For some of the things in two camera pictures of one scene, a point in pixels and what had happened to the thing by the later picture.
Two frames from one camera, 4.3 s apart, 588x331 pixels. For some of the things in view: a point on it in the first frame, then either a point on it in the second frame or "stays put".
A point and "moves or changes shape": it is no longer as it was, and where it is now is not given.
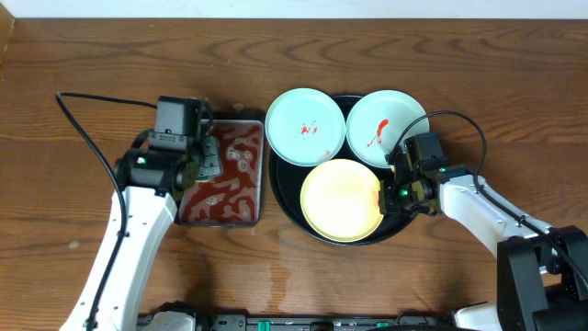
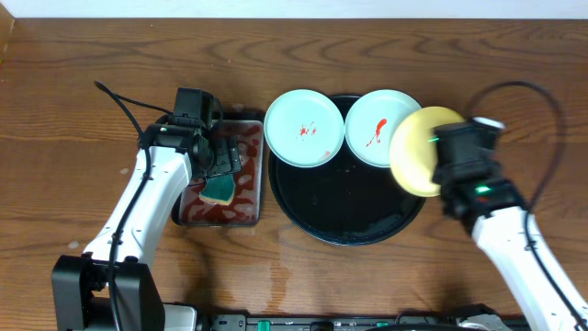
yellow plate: (340, 201) moves or changes shape
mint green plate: (305, 126) stays put
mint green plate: (379, 119) stays put
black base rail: (401, 321) stays put
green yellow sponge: (203, 178) moves or changes shape
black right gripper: (388, 205) to (494, 171)
